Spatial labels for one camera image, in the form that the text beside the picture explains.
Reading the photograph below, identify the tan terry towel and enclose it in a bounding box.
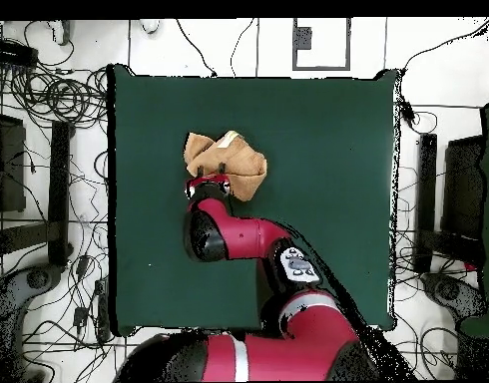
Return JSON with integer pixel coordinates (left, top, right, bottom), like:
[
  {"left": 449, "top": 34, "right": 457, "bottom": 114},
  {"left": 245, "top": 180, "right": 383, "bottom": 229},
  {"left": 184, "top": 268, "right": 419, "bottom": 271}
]
[{"left": 183, "top": 130, "right": 268, "bottom": 202}]

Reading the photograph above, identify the dark green table cloth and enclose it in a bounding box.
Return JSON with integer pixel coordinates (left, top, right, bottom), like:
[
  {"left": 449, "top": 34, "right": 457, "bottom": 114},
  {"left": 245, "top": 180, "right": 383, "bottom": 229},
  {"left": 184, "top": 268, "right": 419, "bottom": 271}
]
[{"left": 107, "top": 63, "right": 401, "bottom": 338}]

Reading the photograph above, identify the black metal stand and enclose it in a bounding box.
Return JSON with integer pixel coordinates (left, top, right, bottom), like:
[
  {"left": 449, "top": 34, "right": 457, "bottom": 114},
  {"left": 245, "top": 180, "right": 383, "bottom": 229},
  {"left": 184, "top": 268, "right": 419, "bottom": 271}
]
[
  {"left": 412, "top": 133, "right": 487, "bottom": 275},
  {"left": 0, "top": 111, "right": 75, "bottom": 268}
]

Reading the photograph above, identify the black power adapter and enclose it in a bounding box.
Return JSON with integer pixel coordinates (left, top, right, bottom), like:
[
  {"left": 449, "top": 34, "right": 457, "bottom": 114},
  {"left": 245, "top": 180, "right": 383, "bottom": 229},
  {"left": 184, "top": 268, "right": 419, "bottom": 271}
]
[{"left": 401, "top": 101, "right": 417, "bottom": 125}]

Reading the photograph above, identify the grey swivel chair base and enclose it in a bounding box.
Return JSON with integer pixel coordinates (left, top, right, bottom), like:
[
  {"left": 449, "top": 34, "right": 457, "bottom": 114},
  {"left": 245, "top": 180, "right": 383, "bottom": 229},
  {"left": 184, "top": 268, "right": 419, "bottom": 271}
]
[
  {"left": 421, "top": 270, "right": 487, "bottom": 320},
  {"left": 0, "top": 263, "right": 65, "bottom": 322}
]

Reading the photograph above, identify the thin black floor cable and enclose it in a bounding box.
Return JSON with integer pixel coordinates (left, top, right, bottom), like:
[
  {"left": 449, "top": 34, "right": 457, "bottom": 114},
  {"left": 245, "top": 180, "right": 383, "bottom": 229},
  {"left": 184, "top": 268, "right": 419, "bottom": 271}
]
[{"left": 175, "top": 18, "right": 219, "bottom": 78}]

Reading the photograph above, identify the grey square floor frame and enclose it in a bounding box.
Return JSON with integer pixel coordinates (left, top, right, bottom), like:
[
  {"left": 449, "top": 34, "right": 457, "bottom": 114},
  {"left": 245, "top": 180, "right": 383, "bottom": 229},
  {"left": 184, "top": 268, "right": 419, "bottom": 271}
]
[{"left": 291, "top": 17, "right": 352, "bottom": 72}]

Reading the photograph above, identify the coiled black cable bundle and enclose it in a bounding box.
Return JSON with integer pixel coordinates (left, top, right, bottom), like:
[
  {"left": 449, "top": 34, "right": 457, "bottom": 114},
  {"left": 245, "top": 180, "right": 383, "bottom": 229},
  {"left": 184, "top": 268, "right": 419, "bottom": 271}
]
[{"left": 8, "top": 67, "right": 109, "bottom": 130}]

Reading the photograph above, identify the black network switch box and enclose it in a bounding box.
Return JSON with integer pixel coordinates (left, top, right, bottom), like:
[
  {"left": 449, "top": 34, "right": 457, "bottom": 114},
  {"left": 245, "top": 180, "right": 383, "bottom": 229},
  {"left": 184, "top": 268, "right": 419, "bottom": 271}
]
[{"left": 0, "top": 38, "right": 39, "bottom": 68}]

